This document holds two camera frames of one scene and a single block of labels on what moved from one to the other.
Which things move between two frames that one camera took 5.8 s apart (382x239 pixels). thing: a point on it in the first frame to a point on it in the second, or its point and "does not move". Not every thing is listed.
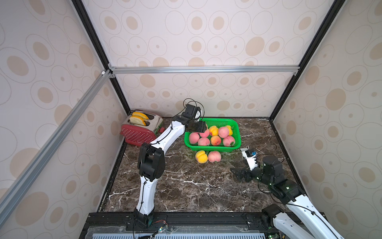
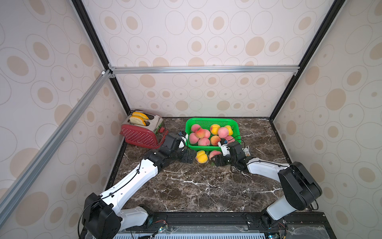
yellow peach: x=201 y=157 does not move
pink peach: x=223 y=132 does not move
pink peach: x=214 y=156 does not move
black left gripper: x=201 y=127 to x=192 y=156
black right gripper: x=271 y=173 to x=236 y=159
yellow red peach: x=213 y=131 does not move
